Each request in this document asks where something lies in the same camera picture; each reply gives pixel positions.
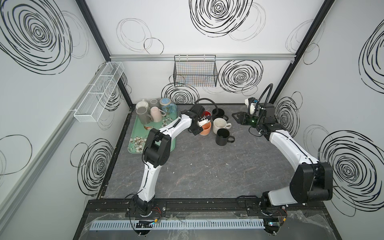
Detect white mug red inside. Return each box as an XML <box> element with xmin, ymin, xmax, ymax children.
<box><xmin>202</xmin><ymin>111</ymin><xmax>212</xmax><ymax>120</ymax></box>

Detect beige and salmon mug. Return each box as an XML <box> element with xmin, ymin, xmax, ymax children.
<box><xmin>200</xmin><ymin>122</ymin><xmax>212</xmax><ymax>136</ymax></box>

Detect beige mug white handle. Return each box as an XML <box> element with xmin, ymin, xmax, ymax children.
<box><xmin>213</xmin><ymin>118</ymin><xmax>232</xmax><ymax>135</ymax></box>

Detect black speckled mug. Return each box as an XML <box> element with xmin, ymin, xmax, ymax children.
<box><xmin>216</xmin><ymin>129</ymin><xmax>236</xmax><ymax>146</ymax></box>

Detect pink mug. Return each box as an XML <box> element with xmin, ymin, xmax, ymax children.
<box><xmin>151</xmin><ymin>107</ymin><xmax>167</xmax><ymax>123</ymax></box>

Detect tall grey mug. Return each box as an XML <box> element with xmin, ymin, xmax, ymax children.
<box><xmin>136</xmin><ymin>107</ymin><xmax>153</xmax><ymax>125</ymax></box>

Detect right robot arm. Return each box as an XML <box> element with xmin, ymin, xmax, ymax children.
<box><xmin>232</xmin><ymin>101</ymin><xmax>333</xmax><ymax>207</ymax></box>

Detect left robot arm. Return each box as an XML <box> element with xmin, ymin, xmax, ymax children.
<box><xmin>133</xmin><ymin>104</ymin><xmax>210</xmax><ymax>216</ymax></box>

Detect blue butterfly mug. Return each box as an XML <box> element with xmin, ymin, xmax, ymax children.
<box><xmin>160</xmin><ymin>98</ymin><xmax>177</xmax><ymax>115</ymax></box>

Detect small grey mug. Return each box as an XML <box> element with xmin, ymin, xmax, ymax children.
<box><xmin>149</xmin><ymin>99</ymin><xmax>161</xmax><ymax>108</ymax></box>

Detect white ribbed mug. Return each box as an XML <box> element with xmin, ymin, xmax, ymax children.
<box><xmin>136</xmin><ymin>99</ymin><xmax>150</xmax><ymax>112</ymax></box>

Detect green floral tray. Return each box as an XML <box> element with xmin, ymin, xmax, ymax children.
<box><xmin>127</xmin><ymin>103</ymin><xmax>178</xmax><ymax>154</ymax></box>

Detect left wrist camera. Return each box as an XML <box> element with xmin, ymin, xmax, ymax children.
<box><xmin>198</xmin><ymin>119</ymin><xmax>210</xmax><ymax>127</ymax></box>

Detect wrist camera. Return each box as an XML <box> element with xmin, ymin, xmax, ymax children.
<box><xmin>245</xmin><ymin>97</ymin><xmax>259</xmax><ymax>116</ymax></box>
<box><xmin>198</xmin><ymin>119</ymin><xmax>210</xmax><ymax>127</ymax></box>

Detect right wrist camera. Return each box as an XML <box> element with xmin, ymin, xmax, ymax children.
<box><xmin>245</xmin><ymin>97</ymin><xmax>259</xmax><ymax>116</ymax></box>

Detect black wire basket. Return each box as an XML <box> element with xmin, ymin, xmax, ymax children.
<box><xmin>173</xmin><ymin>55</ymin><xmax>219</xmax><ymax>88</ymax></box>

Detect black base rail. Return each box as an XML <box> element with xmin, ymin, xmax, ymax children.
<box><xmin>86</xmin><ymin>197</ymin><xmax>325</xmax><ymax>214</ymax></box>

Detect white wire shelf basket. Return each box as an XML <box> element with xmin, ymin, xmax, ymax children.
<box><xmin>74</xmin><ymin>62</ymin><xmax>125</xmax><ymax>123</ymax></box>

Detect white slotted cable duct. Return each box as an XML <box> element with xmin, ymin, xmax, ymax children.
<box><xmin>89</xmin><ymin>219</ymin><xmax>265</xmax><ymax>231</ymax></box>

